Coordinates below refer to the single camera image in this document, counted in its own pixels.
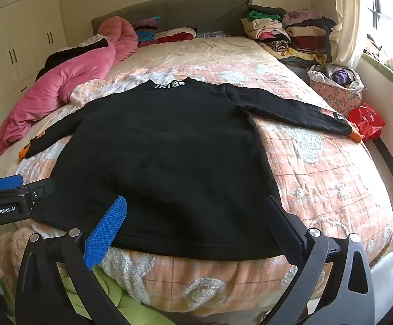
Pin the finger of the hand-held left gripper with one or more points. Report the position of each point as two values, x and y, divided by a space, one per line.
40 188
8 181

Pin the cream curtain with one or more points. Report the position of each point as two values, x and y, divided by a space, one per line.
347 13

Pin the beige fluffy blanket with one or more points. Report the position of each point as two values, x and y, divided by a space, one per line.
10 254

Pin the cream wardrobe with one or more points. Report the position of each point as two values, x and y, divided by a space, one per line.
23 30

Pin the white plastic stool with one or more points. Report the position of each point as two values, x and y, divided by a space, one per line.
386 270

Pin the green window sill cover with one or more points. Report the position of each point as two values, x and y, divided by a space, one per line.
389 71

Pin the striped colourful cloth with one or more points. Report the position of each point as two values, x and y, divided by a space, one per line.
145 28

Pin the red plastic bag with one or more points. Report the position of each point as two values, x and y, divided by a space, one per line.
367 122

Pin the grey-green headboard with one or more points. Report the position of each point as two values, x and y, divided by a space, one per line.
200 20

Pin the floral fabric basket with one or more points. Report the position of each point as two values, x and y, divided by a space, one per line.
335 91

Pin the red and cream folded cloth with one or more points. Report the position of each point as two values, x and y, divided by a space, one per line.
179 37

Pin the black sweater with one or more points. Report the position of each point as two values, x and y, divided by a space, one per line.
166 159

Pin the pink quilt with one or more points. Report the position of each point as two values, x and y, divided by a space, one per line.
71 71

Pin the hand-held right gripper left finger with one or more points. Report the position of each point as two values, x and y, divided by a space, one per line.
106 230

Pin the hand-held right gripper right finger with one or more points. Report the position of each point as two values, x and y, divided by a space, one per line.
284 230

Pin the orange patterned bed blanket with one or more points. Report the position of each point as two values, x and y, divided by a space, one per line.
318 176

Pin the blue floral cloth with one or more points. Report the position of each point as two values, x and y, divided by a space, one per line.
213 34

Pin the black cloth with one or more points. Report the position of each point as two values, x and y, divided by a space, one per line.
67 56

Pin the person's green fleece clothing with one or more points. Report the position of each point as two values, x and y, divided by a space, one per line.
122 303

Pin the stack of folded clothes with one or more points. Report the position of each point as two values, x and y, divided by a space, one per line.
284 30

